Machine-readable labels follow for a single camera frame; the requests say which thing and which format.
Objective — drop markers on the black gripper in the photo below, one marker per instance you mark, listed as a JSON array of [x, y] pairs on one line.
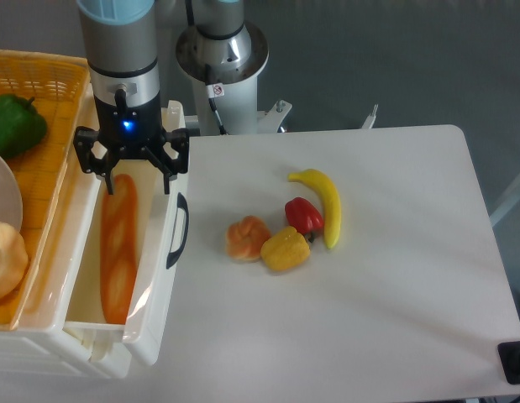
[[135, 133]]

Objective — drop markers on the long orange baguette bread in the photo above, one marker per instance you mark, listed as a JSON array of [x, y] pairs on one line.
[[118, 249]]

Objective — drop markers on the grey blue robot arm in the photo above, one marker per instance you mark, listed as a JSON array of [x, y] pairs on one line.
[[121, 44]]

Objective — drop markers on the upper white drawer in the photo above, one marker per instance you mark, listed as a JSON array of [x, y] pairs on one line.
[[113, 347]]

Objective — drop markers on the round bread roll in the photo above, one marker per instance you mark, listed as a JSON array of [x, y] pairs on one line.
[[244, 239]]

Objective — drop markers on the white drawer cabinet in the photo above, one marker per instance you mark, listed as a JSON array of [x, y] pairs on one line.
[[40, 344]]

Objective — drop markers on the orange woven basket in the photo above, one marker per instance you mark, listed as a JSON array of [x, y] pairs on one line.
[[58, 84]]

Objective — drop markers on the green bell pepper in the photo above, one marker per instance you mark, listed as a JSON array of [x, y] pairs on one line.
[[21, 125]]

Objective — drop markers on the beige plate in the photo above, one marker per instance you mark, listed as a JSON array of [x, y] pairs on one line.
[[11, 204]]

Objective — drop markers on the red bell pepper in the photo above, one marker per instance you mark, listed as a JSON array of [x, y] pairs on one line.
[[304, 217]]

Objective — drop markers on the yellow bell pepper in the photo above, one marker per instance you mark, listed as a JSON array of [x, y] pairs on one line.
[[285, 250]]

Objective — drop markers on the yellow banana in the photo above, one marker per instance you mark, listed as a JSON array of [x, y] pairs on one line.
[[328, 194]]

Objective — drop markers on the black device at edge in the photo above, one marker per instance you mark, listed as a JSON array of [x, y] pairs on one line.
[[509, 353]]

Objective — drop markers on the black drawer handle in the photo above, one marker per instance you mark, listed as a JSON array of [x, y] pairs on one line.
[[180, 232]]

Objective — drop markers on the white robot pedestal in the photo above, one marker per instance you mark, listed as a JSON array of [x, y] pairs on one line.
[[224, 76]]

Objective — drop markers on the ring doughnut bread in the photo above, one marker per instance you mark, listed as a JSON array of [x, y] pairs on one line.
[[13, 258]]

